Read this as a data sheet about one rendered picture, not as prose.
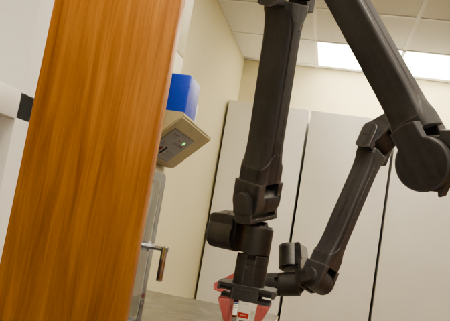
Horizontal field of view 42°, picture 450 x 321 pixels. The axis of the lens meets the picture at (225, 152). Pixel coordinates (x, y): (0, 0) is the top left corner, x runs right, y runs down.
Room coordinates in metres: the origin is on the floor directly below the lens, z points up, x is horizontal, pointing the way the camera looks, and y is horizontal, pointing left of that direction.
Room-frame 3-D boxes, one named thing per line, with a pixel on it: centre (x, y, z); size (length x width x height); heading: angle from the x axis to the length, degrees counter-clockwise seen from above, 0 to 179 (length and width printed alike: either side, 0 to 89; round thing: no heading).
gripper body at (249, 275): (1.08, -0.08, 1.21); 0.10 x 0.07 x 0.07; 80
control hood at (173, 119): (1.42, 0.13, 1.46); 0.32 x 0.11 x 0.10; 169
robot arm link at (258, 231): (1.08, -0.08, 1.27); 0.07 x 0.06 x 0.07; 49
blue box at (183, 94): (1.35, 0.14, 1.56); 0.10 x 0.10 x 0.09; 79
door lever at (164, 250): (1.53, 0.13, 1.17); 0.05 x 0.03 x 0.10; 79
